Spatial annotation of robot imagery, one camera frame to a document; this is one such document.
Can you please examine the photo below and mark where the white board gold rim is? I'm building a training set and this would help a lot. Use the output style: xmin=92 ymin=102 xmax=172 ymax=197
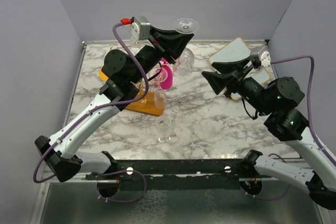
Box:
xmin=209 ymin=37 xmax=271 ymax=101

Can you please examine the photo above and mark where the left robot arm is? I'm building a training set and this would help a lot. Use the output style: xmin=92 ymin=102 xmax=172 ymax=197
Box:
xmin=35 ymin=20 xmax=194 ymax=182

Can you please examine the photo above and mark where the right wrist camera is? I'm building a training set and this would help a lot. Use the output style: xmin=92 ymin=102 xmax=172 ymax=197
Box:
xmin=249 ymin=46 xmax=271 ymax=69

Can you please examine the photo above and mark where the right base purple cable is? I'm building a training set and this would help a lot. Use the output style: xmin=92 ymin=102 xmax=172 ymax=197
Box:
xmin=243 ymin=153 xmax=293 ymax=201

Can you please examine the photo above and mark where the gold wire glass rack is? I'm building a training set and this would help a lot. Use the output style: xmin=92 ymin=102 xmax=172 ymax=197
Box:
xmin=109 ymin=45 xmax=170 ymax=117

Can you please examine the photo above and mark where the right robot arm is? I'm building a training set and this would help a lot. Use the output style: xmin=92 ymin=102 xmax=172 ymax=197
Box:
xmin=202 ymin=57 xmax=335 ymax=210

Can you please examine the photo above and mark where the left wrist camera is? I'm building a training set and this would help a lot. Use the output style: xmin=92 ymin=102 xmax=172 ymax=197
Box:
xmin=120 ymin=17 xmax=154 ymax=48

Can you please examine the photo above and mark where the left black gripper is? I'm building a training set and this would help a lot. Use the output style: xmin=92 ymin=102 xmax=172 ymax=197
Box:
xmin=129 ymin=25 xmax=193 ymax=84

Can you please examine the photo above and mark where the clear flute glass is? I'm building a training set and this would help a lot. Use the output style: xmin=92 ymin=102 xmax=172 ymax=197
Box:
xmin=148 ymin=66 xmax=170 ymax=109

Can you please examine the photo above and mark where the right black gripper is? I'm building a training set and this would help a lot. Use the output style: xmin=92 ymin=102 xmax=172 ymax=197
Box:
xmin=201 ymin=56 xmax=272 ymax=115

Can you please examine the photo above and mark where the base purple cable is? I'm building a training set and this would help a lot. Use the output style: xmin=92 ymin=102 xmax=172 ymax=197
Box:
xmin=243 ymin=153 xmax=293 ymax=201
xmin=96 ymin=168 xmax=149 ymax=204

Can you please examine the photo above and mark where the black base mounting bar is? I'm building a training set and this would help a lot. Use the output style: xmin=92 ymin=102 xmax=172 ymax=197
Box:
xmin=86 ymin=158 xmax=265 ymax=191

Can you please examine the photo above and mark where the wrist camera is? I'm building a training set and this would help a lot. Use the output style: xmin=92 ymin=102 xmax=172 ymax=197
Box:
xmin=249 ymin=46 xmax=271 ymax=69
xmin=120 ymin=17 xmax=154 ymax=48

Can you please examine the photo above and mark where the yellow plastic wine glass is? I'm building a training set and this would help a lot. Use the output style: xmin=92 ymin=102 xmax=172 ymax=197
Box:
xmin=99 ymin=68 xmax=109 ymax=81

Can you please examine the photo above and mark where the clear wine glass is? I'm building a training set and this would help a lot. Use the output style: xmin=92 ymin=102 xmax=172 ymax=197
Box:
xmin=156 ymin=115 xmax=172 ymax=143
xmin=173 ymin=18 xmax=199 ymax=79
xmin=129 ymin=37 xmax=143 ymax=48

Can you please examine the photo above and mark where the pink plastic wine glass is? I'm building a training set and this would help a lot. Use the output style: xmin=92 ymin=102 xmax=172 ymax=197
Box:
xmin=154 ymin=58 xmax=173 ymax=90

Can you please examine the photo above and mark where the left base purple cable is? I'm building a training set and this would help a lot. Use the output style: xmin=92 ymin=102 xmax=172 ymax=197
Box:
xmin=96 ymin=168 xmax=149 ymax=204

